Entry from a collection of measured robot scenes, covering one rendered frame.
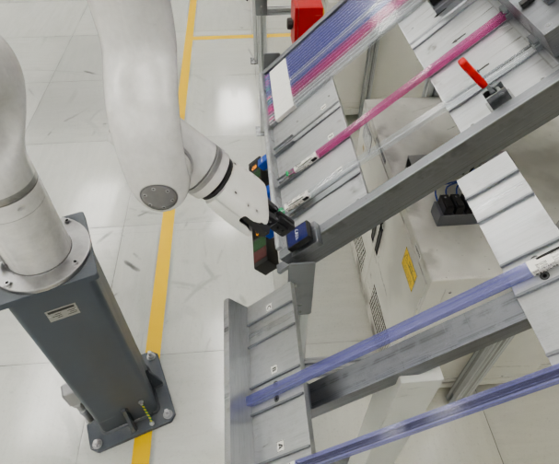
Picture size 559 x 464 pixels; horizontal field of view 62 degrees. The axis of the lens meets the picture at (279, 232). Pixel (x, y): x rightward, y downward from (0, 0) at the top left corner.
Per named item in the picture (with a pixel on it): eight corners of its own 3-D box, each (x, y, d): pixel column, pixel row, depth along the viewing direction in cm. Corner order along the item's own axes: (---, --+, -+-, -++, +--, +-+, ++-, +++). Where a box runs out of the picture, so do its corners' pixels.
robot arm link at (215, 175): (182, 162, 74) (197, 172, 76) (179, 200, 69) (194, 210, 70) (217, 131, 71) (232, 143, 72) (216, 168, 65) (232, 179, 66)
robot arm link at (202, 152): (216, 172, 64) (217, 133, 70) (135, 114, 56) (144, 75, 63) (178, 204, 68) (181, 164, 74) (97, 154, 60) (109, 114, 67)
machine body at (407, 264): (381, 400, 143) (430, 280, 97) (343, 233, 190) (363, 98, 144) (585, 385, 146) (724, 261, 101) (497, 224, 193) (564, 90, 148)
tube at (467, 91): (280, 216, 95) (276, 214, 94) (280, 212, 96) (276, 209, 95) (529, 58, 70) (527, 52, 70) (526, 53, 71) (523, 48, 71)
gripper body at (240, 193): (194, 166, 76) (243, 200, 82) (192, 210, 69) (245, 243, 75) (226, 139, 72) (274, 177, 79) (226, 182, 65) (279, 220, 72)
